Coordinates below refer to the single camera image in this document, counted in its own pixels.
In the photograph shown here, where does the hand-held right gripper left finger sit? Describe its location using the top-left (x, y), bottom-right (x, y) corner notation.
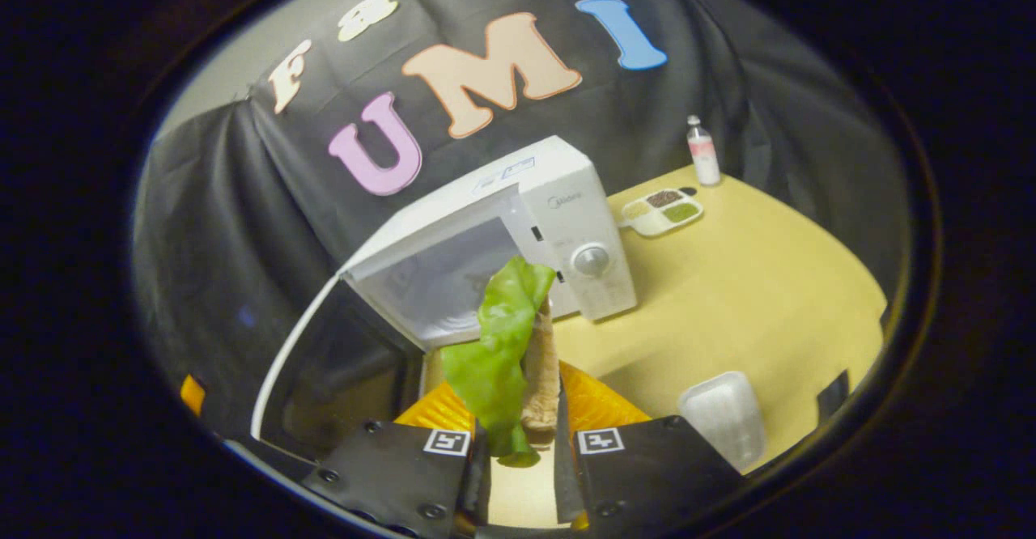
top-left (302, 381), bottom-right (492, 538)

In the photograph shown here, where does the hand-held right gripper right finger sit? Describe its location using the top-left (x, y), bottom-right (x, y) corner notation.
top-left (553, 361), bottom-right (747, 533)

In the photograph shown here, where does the toast sandwich with green lettuce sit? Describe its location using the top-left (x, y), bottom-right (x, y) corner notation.
top-left (441, 256), bottom-right (562, 469)

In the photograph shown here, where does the white microwave oven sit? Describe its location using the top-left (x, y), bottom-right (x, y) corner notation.
top-left (249, 136), bottom-right (639, 463)

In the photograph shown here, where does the white divided seasoning dish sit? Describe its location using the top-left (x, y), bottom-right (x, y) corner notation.
top-left (621, 187), bottom-right (704, 238)

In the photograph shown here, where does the small clear pink-label bottle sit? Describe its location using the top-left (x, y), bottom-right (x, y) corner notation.
top-left (686, 115), bottom-right (722, 187)

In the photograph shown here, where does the black backdrop cloth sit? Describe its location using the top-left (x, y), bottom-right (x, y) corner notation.
top-left (134, 0), bottom-right (911, 443)

